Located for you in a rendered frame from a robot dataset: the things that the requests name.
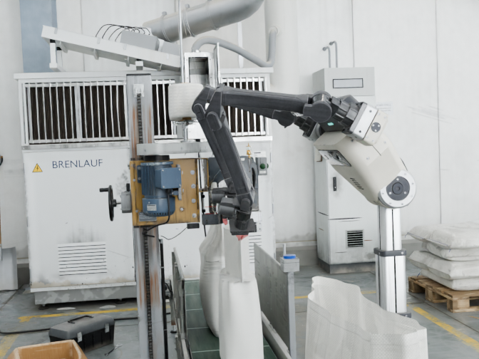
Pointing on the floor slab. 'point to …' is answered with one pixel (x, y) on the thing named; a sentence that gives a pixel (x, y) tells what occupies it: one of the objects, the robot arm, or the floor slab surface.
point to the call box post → (291, 315)
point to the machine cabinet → (50, 296)
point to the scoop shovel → (8, 267)
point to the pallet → (443, 294)
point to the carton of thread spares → (49, 351)
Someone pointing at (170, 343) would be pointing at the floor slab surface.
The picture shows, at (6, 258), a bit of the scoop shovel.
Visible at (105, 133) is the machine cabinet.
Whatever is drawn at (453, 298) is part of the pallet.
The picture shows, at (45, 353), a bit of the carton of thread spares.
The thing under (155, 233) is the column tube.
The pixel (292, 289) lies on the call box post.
